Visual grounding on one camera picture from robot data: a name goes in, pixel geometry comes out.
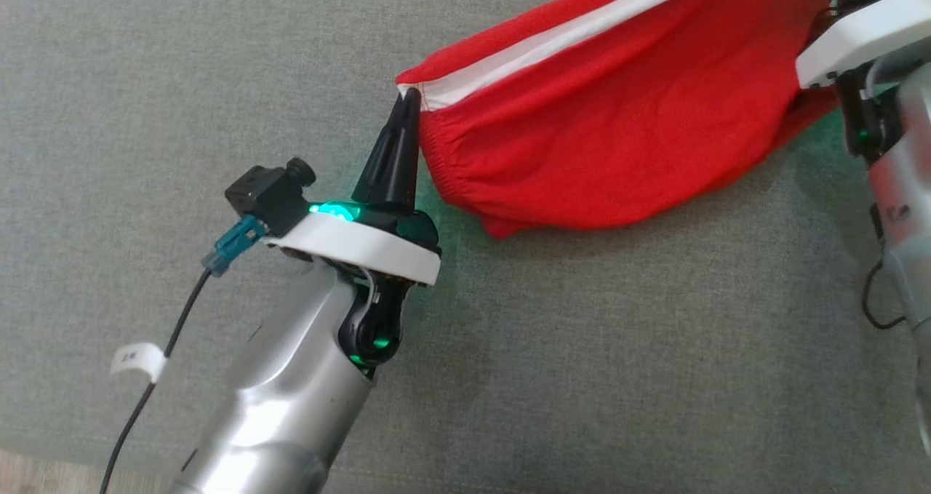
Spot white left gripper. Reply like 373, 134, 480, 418
263, 87, 442, 370

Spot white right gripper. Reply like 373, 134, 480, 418
796, 0, 931, 166

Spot white cable label tag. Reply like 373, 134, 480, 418
110, 342, 169, 385

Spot black cable with blue plug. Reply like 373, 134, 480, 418
97, 214, 267, 494

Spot red shorts with white stripes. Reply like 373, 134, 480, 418
396, 0, 848, 239

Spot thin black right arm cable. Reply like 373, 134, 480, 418
861, 202, 908, 332

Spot grey sofa ottoman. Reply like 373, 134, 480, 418
0, 0, 931, 494

